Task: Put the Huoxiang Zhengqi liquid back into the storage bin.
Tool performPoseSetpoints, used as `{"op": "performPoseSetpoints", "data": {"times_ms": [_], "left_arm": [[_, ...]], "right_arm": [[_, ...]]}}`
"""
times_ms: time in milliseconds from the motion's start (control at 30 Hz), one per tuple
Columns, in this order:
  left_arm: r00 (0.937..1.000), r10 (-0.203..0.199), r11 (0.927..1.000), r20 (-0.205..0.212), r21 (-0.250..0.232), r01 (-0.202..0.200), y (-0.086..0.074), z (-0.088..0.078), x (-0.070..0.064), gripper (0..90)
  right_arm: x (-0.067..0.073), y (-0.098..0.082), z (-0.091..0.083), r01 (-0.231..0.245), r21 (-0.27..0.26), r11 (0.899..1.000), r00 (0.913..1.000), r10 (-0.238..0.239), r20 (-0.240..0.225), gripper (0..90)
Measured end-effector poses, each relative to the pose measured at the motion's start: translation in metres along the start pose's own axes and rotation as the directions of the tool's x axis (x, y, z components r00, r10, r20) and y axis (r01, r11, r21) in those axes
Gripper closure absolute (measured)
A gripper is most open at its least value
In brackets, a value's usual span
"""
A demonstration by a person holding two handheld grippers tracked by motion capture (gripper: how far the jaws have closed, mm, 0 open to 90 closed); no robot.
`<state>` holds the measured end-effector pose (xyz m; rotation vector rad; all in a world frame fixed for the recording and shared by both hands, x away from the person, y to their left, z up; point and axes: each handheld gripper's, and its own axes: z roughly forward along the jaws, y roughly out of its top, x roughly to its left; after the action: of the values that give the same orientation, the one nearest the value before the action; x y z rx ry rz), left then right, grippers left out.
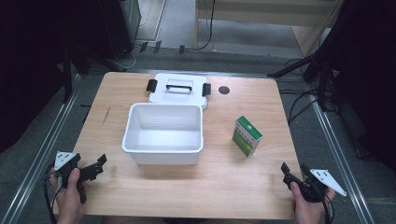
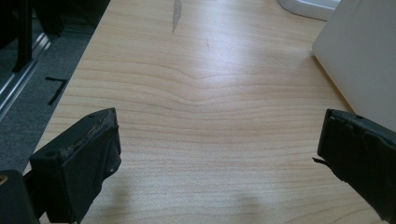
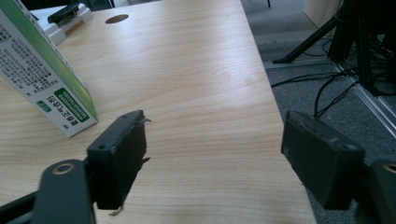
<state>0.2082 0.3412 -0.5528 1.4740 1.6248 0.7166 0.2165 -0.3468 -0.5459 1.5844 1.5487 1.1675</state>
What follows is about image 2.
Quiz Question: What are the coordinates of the white tray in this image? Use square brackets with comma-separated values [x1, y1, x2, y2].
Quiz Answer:
[276, 0, 342, 21]

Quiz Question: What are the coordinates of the black stand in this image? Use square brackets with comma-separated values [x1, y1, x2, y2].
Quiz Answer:
[12, 0, 34, 74]

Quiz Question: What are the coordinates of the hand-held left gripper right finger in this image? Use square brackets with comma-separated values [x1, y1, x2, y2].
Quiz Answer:
[312, 108, 396, 224]

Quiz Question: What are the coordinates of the white box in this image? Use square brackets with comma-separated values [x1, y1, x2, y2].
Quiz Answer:
[312, 0, 396, 133]

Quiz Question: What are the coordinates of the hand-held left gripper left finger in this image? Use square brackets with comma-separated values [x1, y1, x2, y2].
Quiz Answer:
[28, 107, 122, 224]

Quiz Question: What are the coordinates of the aluminium frame rail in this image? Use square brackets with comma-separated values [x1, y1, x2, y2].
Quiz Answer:
[0, 32, 52, 123]

